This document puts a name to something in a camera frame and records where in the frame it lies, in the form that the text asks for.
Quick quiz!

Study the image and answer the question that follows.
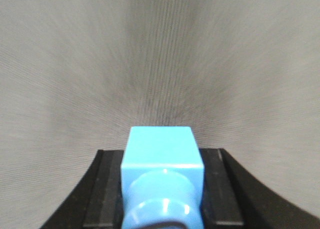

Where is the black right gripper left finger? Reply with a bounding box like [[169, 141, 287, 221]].
[[42, 150, 124, 229]]

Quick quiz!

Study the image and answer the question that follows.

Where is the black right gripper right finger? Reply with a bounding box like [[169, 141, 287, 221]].
[[200, 148, 320, 229]]

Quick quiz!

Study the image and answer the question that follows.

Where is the light blue toy block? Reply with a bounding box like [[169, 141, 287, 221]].
[[120, 126, 205, 229]]

